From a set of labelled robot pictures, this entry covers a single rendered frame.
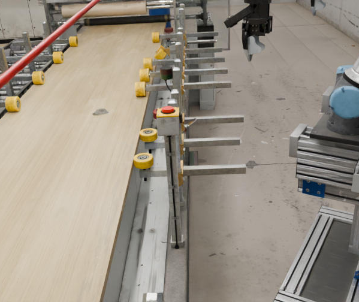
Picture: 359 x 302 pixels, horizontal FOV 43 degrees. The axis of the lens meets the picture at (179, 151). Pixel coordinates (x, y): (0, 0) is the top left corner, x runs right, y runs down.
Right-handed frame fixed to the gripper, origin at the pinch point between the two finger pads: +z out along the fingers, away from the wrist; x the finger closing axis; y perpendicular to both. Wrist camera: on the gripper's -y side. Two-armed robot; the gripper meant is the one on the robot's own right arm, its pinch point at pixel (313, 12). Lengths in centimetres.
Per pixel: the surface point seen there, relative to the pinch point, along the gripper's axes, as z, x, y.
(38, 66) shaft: 51, 13, -211
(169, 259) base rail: 62, -127, -11
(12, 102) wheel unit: 36, -82, -131
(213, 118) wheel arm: 46, -40, -35
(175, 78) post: 23, -52, -49
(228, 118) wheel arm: 46, -37, -29
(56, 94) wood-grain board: 42, -51, -131
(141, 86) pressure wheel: 35, -38, -80
